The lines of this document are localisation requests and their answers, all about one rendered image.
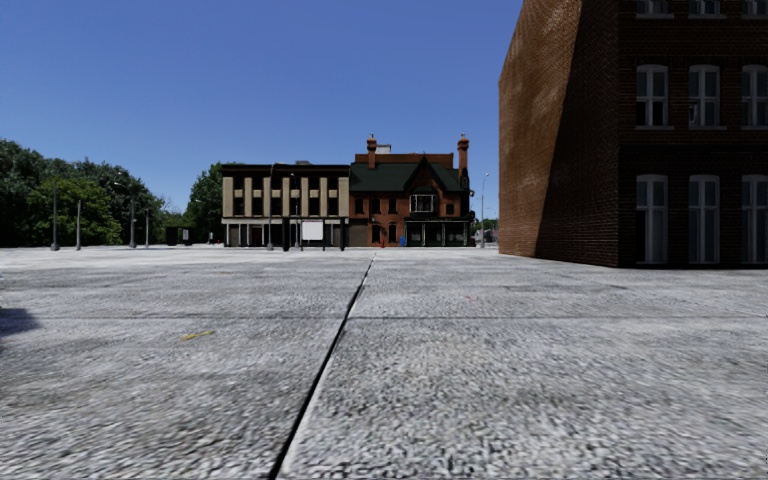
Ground red brick building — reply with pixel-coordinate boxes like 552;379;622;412
497;0;768;269

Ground red brick house green roof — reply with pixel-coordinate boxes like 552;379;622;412
348;133;476;248

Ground dark and beige concrete building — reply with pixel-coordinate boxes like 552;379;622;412
220;160;351;248

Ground tree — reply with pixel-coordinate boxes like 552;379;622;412
182;161;224;244

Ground grey street lamp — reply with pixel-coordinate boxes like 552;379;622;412
478;172;491;250
290;172;301;250
266;161;289;251
113;181;138;250

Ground trees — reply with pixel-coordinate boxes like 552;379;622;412
0;139;187;248

